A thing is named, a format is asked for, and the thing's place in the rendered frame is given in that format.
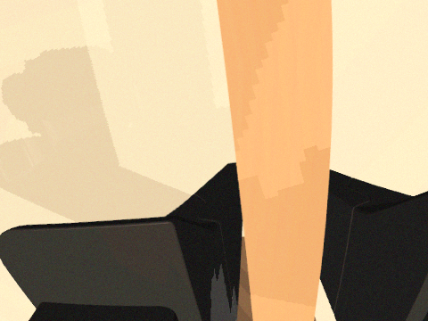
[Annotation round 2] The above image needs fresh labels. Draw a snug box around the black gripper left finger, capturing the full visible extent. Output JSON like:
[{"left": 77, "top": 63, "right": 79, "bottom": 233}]
[{"left": 0, "top": 163, "right": 243, "bottom": 321}]

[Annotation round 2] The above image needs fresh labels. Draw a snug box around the wooden post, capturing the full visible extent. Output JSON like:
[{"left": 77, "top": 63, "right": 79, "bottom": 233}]
[{"left": 236, "top": 235, "right": 253, "bottom": 321}]

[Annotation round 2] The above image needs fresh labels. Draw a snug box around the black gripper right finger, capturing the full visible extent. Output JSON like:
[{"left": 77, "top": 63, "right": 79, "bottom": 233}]
[{"left": 318, "top": 170, "right": 428, "bottom": 321}]

